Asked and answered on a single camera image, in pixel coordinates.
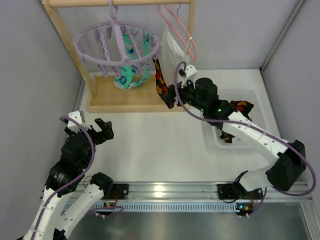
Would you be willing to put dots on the wooden drying rack frame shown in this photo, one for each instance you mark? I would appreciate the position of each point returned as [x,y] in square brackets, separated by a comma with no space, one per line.
[104,96]

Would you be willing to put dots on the purple round clip hanger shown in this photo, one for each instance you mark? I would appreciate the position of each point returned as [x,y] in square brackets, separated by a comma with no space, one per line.
[102,44]

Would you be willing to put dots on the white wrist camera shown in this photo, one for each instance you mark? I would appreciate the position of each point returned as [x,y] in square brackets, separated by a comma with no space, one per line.
[187,73]
[79,117]

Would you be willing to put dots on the white cloth on hanger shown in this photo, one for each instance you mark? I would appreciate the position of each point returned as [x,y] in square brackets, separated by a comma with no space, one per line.
[170,55]

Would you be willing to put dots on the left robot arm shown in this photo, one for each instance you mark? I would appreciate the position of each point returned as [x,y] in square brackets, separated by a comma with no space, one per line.
[51,222]

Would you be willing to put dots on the aluminium corner profile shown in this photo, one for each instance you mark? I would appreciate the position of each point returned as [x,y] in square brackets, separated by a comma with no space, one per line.
[299,5]

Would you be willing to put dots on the aluminium mounting rail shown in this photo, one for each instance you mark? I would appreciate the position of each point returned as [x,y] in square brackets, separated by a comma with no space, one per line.
[179,191]

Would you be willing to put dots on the pink clothes hanger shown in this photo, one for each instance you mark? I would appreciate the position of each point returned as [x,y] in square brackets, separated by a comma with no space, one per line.
[182,32]

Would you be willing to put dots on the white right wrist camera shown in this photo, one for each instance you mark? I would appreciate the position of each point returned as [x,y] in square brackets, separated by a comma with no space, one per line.
[187,73]

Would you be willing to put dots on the mint green patterned sock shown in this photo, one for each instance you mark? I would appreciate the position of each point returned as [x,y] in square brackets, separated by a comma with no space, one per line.
[127,73]

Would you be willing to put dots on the white slotted cable duct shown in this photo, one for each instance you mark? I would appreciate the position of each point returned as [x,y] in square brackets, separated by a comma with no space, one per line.
[170,207]

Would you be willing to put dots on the white plastic laundry basket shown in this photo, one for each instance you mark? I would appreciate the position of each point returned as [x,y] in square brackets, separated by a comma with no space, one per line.
[257,115]

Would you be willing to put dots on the brown argyle sock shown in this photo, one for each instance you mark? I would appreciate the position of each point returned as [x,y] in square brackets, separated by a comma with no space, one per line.
[226,137]

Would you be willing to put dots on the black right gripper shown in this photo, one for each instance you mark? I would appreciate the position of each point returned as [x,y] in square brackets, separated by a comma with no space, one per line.
[178,92]

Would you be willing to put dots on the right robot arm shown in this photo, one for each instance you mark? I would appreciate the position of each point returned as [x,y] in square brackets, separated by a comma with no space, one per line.
[286,160]

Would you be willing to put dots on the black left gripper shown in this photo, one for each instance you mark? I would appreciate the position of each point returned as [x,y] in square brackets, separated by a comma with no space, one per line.
[93,135]

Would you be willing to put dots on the black red argyle sock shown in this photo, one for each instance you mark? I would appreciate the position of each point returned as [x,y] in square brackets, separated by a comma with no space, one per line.
[243,106]
[160,84]

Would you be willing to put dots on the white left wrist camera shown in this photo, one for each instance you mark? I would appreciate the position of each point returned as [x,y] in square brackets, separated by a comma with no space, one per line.
[79,117]

